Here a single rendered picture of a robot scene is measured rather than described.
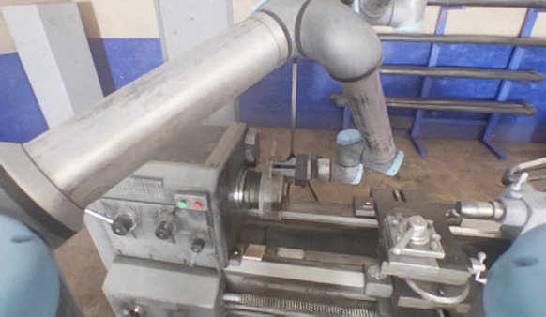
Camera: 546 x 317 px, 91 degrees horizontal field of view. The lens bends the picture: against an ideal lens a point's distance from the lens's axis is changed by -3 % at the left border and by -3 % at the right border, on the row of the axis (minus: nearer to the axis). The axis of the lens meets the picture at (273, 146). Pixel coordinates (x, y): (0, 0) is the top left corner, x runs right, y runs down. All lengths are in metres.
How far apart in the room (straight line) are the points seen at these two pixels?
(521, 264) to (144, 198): 1.11
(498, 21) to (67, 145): 4.51
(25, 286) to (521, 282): 0.33
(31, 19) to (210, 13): 2.05
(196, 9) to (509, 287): 4.23
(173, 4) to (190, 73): 4.00
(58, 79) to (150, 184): 3.37
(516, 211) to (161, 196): 1.41
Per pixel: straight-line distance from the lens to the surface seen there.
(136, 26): 4.82
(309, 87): 4.20
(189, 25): 4.37
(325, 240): 1.61
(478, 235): 1.77
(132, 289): 1.47
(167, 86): 0.44
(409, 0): 1.06
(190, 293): 1.36
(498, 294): 0.28
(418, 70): 3.96
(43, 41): 4.32
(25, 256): 0.27
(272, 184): 1.18
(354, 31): 0.55
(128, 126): 0.41
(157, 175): 1.12
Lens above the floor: 1.90
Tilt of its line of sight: 29 degrees down
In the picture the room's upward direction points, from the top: straight up
